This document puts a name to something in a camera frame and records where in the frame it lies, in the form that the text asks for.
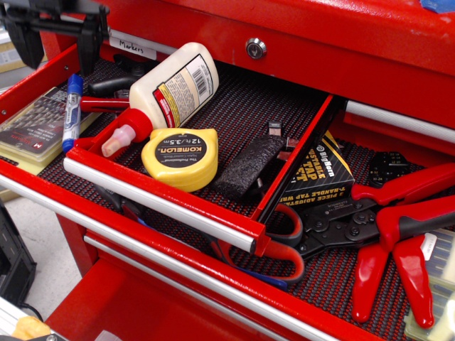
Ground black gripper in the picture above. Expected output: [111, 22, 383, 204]
[1, 1, 110, 77]

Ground blue white marker pen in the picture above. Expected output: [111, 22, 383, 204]
[62, 74, 83, 153]

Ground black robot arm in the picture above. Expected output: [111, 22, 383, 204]
[1, 1, 109, 76]

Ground red upper small drawer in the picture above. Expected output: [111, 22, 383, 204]
[63, 63, 343, 256]

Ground red wide middle drawer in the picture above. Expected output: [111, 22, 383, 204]
[1, 63, 454, 340]

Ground white Markers label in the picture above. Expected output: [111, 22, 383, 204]
[109, 36, 156, 60]

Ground drill bit set case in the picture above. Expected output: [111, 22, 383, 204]
[1, 87, 99, 175]

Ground white glue bottle red cap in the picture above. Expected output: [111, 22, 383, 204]
[101, 42, 219, 157]

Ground yellow Komelon tape measure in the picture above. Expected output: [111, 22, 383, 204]
[141, 128, 218, 193]

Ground silver round chest lock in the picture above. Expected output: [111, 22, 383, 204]
[245, 38, 267, 60]

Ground red tool chest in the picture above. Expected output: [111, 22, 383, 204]
[1, 1, 454, 340]

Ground black textured block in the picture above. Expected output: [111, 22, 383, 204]
[213, 135, 287, 200]

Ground small black usb dongle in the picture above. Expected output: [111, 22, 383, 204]
[268, 121, 282, 136]

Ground black box on floor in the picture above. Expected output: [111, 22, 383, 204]
[1, 202, 37, 305]

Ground yellow sponge object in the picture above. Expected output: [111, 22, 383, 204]
[11, 316, 52, 340]

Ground black yellow tap wrench box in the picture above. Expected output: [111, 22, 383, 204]
[280, 131, 355, 208]

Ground red grey scissors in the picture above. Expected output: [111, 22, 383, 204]
[205, 204, 304, 286]

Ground blue flat tool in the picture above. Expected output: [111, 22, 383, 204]
[235, 266, 288, 290]

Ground black crimper die plate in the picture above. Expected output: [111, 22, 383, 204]
[368, 151, 410, 188]

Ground red black crimping tool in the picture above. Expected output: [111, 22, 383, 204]
[296, 163, 454, 259]

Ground blue tape piece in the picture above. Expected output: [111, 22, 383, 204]
[419, 0, 455, 14]

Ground clear plastic bit case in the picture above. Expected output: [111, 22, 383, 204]
[405, 229, 454, 340]

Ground red handled tool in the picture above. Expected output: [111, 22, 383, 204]
[73, 95, 131, 150]

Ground red handled pliers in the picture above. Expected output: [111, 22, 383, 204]
[351, 234, 435, 330]

